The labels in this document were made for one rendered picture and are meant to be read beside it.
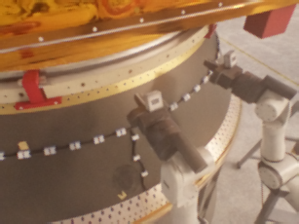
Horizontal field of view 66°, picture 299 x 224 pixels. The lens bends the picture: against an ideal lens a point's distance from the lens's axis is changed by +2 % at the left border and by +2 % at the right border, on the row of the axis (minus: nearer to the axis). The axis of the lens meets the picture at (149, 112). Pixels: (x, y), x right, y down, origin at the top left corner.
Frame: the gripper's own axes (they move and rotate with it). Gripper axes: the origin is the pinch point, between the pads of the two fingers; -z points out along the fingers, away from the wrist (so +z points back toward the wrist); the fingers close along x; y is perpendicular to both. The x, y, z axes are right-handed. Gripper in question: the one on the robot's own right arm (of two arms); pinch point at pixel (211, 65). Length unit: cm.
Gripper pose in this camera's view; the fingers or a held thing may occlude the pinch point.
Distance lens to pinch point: 84.7
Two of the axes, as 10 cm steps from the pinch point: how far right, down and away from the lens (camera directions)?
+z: 7.2, 5.8, -3.8
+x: -6.8, 5.1, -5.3
